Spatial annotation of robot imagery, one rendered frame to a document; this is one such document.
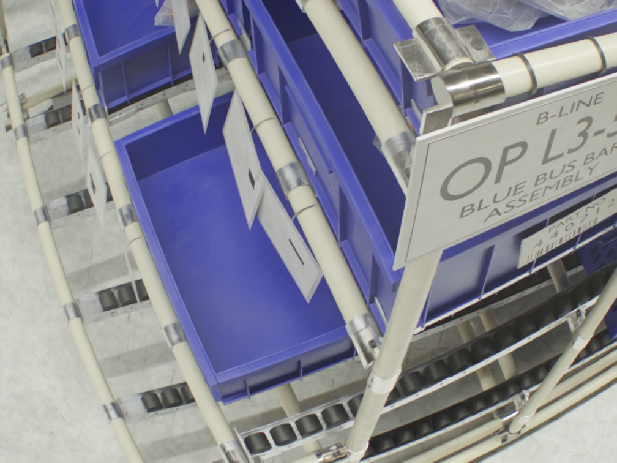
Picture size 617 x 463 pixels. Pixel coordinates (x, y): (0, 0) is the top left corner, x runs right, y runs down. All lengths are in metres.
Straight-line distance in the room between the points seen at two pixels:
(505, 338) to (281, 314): 0.31
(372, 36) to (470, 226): 0.18
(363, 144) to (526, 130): 0.57
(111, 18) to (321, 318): 0.62
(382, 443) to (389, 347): 0.78
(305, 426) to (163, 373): 0.83
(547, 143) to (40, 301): 1.75
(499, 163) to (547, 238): 0.39
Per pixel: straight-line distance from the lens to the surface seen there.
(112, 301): 2.05
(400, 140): 1.04
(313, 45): 1.53
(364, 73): 1.07
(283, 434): 1.68
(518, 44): 0.92
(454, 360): 1.73
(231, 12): 1.54
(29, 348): 2.53
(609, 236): 1.82
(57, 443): 2.46
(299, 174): 1.46
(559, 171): 1.03
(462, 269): 1.29
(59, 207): 2.16
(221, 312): 1.73
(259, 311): 1.73
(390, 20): 0.92
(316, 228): 1.43
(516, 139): 0.92
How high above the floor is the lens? 2.35
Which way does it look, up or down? 65 degrees down
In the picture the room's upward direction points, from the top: 6 degrees clockwise
